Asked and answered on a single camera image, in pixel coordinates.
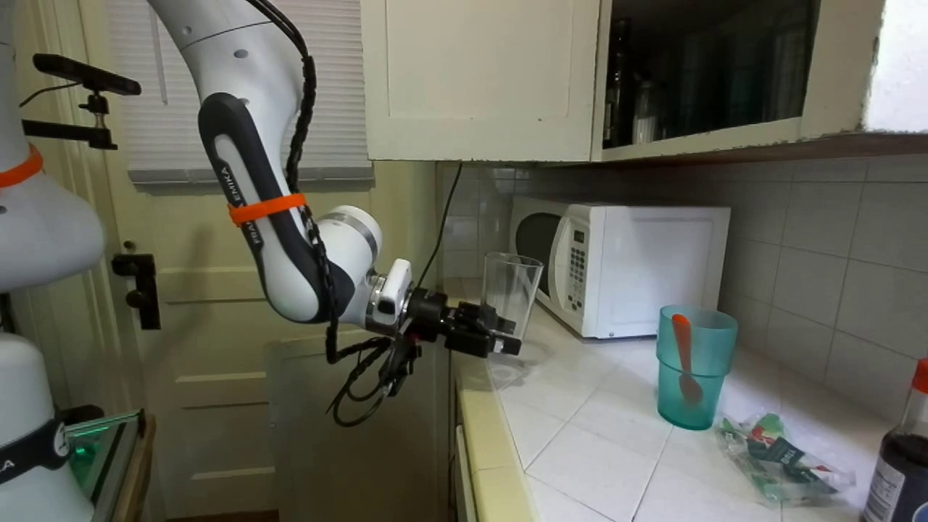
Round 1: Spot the black door latch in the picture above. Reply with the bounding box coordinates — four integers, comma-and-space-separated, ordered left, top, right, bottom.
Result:
109, 252, 160, 329

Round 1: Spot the black camera on stand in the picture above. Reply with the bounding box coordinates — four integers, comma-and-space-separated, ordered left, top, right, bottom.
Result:
18, 48, 145, 152

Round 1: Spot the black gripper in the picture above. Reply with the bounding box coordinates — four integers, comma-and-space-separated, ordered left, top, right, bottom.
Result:
405, 287, 522, 357

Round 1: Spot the black power cord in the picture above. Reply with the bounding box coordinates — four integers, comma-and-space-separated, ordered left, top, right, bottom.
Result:
409, 158, 467, 293

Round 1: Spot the clear glass cup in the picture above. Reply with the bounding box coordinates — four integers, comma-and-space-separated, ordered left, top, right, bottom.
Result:
482, 252, 541, 371

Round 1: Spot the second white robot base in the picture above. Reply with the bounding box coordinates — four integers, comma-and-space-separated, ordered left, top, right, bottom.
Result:
0, 0, 109, 522

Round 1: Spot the orange plastic spoon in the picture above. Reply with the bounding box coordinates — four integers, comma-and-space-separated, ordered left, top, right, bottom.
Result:
672, 312, 701, 405

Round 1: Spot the upper wall cabinet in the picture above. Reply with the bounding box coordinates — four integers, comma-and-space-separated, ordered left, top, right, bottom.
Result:
358, 0, 886, 163

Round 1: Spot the cream panel door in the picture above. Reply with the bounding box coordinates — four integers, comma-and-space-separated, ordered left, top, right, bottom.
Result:
76, 152, 444, 522

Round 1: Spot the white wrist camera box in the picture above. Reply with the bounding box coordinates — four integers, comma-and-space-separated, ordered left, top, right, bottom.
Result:
373, 258, 411, 325

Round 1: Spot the dark sauce bottle red cap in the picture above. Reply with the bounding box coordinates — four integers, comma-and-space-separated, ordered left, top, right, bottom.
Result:
860, 357, 928, 522

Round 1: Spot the white microwave oven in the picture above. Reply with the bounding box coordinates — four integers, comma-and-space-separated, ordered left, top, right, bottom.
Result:
509, 196, 730, 339

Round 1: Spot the teal plastic cup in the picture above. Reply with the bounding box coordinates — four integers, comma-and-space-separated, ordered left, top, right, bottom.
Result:
656, 305, 740, 428

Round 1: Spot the clear plastic snack bag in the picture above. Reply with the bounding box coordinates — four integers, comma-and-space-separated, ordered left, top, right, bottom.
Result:
714, 413, 854, 508

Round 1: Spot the white window blind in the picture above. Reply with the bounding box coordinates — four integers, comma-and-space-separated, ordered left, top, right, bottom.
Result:
100, 0, 370, 187

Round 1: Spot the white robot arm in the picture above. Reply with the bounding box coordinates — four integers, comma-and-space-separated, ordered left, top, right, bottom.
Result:
147, 0, 522, 361

